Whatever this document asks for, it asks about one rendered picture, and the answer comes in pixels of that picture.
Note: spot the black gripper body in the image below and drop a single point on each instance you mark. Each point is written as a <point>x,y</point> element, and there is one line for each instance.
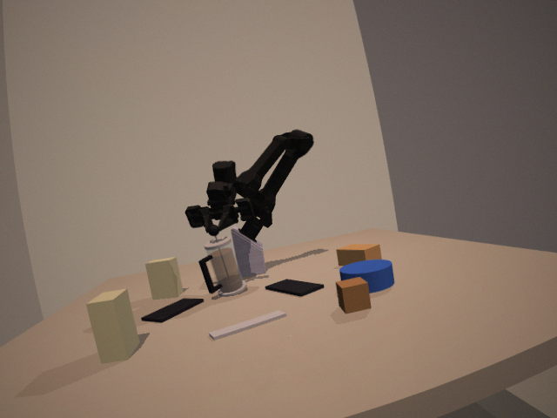
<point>244,208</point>

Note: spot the grey flat bar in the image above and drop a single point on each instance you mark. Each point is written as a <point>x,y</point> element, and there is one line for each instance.
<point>248,324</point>

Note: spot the blue cylinder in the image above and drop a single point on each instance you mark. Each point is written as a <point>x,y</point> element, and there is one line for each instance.
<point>377,273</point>

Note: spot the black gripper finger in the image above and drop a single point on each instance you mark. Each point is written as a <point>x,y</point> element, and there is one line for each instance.
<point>205,218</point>
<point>228,218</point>

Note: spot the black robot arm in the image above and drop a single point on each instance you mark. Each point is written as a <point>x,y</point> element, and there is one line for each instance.
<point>296,144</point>

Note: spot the glass french press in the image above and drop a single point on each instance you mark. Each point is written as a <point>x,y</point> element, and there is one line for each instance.
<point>224,266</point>

